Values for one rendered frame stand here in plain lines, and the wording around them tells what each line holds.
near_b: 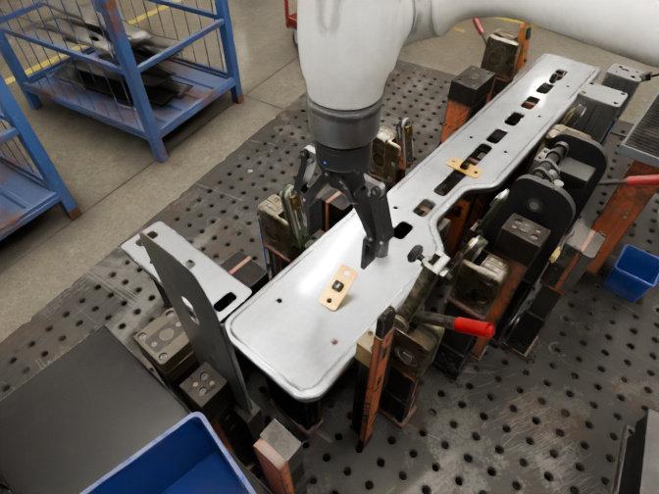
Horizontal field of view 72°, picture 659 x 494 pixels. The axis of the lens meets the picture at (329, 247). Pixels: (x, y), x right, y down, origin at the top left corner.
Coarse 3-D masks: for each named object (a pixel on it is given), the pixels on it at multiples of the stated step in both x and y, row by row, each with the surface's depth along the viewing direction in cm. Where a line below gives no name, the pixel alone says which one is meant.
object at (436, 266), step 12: (420, 252) 61; (432, 264) 61; (444, 264) 60; (420, 276) 62; (432, 276) 60; (444, 276) 60; (420, 288) 63; (408, 300) 67; (420, 300) 65; (408, 312) 69
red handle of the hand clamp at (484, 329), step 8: (424, 312) 70; (416, 320) 71; (424, 320) 69; (432, 320) 68; (440, 320) 67; (448, 320) 66; (456, 320) 65; (464, 320) 64; (472, 320) 64; (456, 328) 65; (464, 328) 64; (472, 328) 63; (480, 328) 62; (488, 328) 61; (480, 336) 62; (488, 336) 62
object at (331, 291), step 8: (336, 272) 83; (344, 272) 82; (352, 272) 82; (336, 280) 81; (344, 280) 82; (352, 280) 81; (328, 288) 82; (336, 288) 81; (344, 288) 81; (328, 296) 81; (336, 296) 81; (328, 304) 81; (336, 304) 80
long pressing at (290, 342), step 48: (528, 96) 128; (576, 96) 127; (480, 144) 113; (528, 144) 112; (432, 192) 101; (480, 192) 103; (336, 240) 92; (432, 240) 92; (288, 288) 84; (384, 288) 84; (240, 336) 77; (288, 336) 77; (336, 336) 77; (288, 384) 72
